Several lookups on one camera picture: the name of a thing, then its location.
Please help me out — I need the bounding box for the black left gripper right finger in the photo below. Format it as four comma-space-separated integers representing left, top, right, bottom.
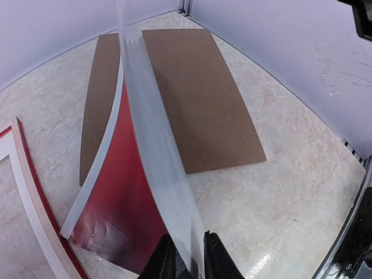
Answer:
204, 231, 244, 279

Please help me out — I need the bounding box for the right aluminium corner post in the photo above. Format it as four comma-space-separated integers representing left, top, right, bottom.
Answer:
178, 0, 193, 16

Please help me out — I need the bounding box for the white photo mat border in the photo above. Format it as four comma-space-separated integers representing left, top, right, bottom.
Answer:
1, 133, 70, 278

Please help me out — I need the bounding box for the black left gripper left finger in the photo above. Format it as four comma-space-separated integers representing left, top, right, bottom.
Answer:
139, 234, 176, 279

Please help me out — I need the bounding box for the clear acrylic sheet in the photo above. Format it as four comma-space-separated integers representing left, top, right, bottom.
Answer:
1, 157, 52, 278

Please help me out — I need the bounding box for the red wooden picture frame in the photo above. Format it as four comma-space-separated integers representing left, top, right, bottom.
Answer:
1, 117, 88, 278

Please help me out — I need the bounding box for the brown cardboard backing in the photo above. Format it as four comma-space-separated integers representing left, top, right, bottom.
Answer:
79, 29, 266, 183

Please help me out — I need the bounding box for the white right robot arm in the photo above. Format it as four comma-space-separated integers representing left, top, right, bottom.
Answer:
324, 157, 371, 278

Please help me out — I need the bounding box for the red and black photo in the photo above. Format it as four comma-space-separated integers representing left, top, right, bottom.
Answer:
59, 0, 206, 279

